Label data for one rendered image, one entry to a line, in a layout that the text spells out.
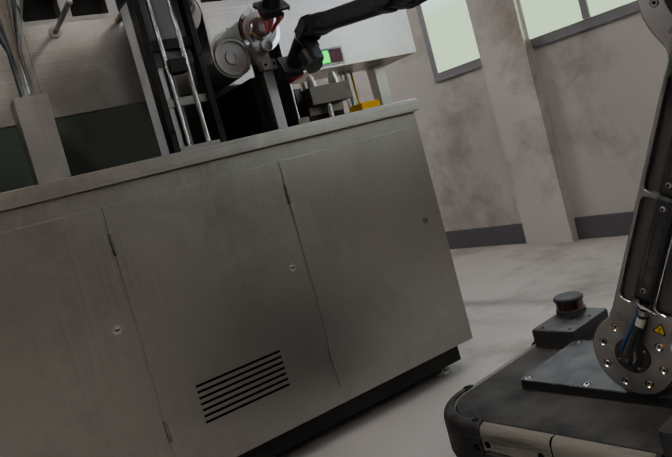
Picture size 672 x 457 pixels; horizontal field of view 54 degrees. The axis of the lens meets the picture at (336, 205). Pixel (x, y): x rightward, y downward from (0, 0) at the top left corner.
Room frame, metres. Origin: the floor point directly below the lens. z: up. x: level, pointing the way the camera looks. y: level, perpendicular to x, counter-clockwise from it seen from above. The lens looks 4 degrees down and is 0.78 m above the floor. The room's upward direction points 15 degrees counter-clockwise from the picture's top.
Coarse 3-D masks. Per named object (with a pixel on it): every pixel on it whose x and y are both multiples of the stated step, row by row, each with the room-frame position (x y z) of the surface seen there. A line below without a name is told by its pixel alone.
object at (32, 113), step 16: (0, 0) 1.83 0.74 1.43; (16, 0) 1.87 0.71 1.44; (0, 16) 1.84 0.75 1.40; (16, 16) 1.87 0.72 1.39; (0, 32) 1.85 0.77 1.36; (16, 32) 1.87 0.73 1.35; (16, 48) 1.87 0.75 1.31; (16, 64) 1.87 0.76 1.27; (16, 80) 1.87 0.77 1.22; (32, 96) 1.85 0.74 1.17; (16, 112) 1.83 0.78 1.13; (32, 112) 1.85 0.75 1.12; (48, 112) 1.87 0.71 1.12; (32, 128) 1.84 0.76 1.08; (48, 128) 1.86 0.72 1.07; (32, 144) 1.83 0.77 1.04; (48, 144) 1.85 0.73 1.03; (32, 160) 1.83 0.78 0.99; (48, 160) 1.85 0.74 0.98; (64, 160) 1.87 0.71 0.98; (32, 176) 1.88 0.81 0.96; (48, 176) 1.84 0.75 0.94; (64, 176) 1.86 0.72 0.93
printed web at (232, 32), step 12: (204, 24) 2.07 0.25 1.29; (204, 36) 2.09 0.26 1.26; (228, 36) 2.23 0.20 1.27; (204, 48) 2.11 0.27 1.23; (192, 72) 2.24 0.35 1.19; (216, 72) 2.10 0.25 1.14; (168, 84) 2.05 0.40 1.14; (216, 84) 2.18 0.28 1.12; (228, 84) 2.19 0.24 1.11; (192, 144) 2.00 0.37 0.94
